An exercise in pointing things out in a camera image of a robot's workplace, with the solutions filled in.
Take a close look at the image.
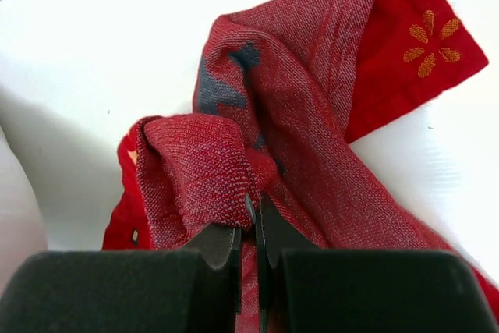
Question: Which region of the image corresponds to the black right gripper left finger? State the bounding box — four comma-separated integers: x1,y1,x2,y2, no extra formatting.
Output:
0,193,255,333

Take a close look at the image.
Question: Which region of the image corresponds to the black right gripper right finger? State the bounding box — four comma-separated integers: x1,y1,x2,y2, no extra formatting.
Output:
255,194,498,332

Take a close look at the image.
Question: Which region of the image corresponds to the white pillow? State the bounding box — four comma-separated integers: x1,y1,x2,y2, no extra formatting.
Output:
0,133,48,290

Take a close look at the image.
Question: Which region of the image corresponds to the red patterned pillowcase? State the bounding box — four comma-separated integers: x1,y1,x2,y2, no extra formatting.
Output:
101,0,499,321

